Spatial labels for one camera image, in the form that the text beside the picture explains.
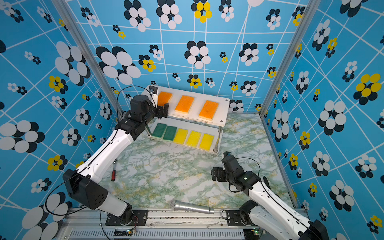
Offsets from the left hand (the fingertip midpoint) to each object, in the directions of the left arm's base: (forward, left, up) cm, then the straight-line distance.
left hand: (160, 100), depth 76 cm
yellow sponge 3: (-5, -25, -31) cm, 40 cm away
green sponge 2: (+1, -1, -29) cm, 29 cm away
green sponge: (+3, +6, -28) cm, 29 cm away
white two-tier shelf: (-12, -18, -3) cm, 22 cm away
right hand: (-26, -31, -29) cm, 50 cm away
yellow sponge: (-1, -8, -29) cm, 31 cm away
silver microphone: (-42, -10, -33) cm, 54 cm away
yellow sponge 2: (-4, -17, -29) cm, 34 cm away
